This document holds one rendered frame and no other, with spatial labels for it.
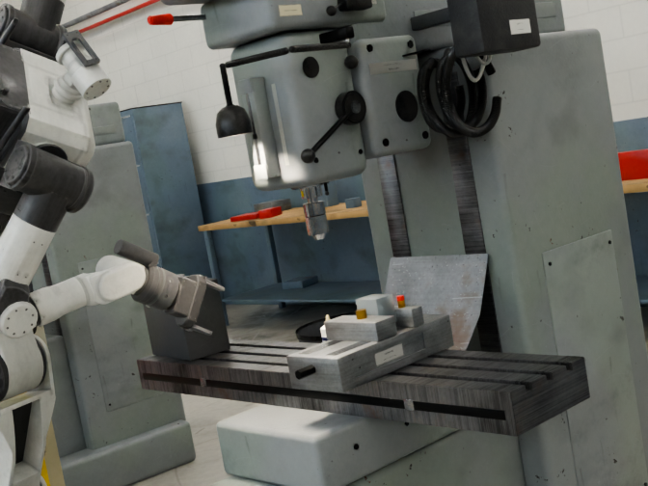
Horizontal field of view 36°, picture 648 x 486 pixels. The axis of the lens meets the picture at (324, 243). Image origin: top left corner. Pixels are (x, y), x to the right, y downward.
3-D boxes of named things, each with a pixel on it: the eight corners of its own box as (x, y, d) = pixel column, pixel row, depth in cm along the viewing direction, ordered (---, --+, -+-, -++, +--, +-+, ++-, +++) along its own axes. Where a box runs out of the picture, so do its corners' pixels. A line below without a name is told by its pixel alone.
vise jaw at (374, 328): (378, 341, 200) (374, 322, 199) (326, 340, 211) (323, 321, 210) (397, 334, 204) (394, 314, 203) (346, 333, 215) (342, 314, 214)
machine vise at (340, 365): (343, 393, 192) (333, 337, 191) (291, 389, 203) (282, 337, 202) (454, 345, 216) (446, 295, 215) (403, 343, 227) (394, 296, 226)
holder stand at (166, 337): (189, 361, 250) (175, 283, 248) (151, 355, 268) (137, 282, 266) (230, 349, 257) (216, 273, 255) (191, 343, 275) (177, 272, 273)
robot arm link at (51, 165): (10, 217, 189) (41, 153, 188) (-6, 202, 196) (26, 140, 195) (63, 236, 197) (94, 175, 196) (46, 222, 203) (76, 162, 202)
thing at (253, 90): (267, 178, 208) (249, 77, 206) (256, 180, 211) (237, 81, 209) (282, 175, 210) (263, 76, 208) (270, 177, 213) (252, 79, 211)
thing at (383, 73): (379, 157, 215) (358, 37, 213) (306, 169, 233) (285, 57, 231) (437, 146, 228) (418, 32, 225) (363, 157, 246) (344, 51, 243)
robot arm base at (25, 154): (3, 203, 188) (33, 154, 186) (-12, 173, 198) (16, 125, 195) (71, 229, 198) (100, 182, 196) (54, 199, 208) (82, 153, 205)
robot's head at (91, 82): (72, 108, 204) (94, 78, 199) (45, 71, 206) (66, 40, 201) (94, 106, 209) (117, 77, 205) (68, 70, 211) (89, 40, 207)
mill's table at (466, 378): (516, 437, 174) (509, 392, 173) (141, 389, 266) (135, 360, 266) (590, 397, 189) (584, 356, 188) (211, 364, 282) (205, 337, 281)
